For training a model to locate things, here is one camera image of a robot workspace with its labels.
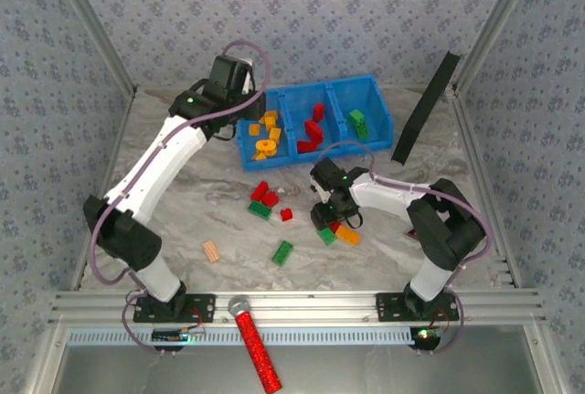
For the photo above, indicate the long orange lego brick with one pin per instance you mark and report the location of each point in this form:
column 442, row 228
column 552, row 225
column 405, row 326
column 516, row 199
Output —
column 349, row 236

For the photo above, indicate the small red lego brick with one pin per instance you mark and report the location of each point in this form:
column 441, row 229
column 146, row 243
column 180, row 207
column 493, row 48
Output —
column 287, row 215

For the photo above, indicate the long green lego brick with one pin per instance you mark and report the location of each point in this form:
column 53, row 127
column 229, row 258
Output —
column 282, row 253
column 259, row 210

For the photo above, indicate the long red lego brick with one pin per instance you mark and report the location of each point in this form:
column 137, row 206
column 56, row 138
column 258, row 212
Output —
column 304, row 146
column 317, row 141

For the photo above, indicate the blue three-compartment plastic bin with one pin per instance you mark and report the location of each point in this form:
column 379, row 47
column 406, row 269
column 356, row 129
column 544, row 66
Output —
column 340, row 101

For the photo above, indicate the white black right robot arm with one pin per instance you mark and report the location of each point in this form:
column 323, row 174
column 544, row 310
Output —
column 388, row 195

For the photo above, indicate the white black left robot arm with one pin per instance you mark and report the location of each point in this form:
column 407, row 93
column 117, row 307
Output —
column 155, row 170

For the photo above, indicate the small ridged wooden block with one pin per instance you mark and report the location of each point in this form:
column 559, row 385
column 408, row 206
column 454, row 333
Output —
column 211, row 251

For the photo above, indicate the long black flat strip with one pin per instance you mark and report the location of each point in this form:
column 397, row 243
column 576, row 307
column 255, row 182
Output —
column 428, row 101

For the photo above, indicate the red glitter microphone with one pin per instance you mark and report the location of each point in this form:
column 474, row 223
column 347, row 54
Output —
column 256, row 348

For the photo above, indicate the small circuit board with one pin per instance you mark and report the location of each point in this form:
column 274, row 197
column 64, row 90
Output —
column 425, row 337
column 169, row 335

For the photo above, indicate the grey metal sheet panel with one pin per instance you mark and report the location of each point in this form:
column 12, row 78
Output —
column 388, row 371

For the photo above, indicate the horizontal aluminium mounting rail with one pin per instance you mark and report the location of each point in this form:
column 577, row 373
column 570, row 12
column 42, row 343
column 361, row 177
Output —
column 297, row 305

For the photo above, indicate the aluminium table side rail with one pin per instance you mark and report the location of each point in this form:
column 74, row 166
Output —
column 116, row 147
column 470, row 129

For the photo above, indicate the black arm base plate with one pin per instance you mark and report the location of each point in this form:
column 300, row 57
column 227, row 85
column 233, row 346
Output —
column 201, row 307
column 388, row 307

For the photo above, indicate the aluminium frame post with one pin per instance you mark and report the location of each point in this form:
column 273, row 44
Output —
column 491, row 24
column 97, row 24

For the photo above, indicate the aluminium frame strut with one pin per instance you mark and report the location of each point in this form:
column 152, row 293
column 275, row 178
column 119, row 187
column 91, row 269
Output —
column 548, row 357
column 43, row 366

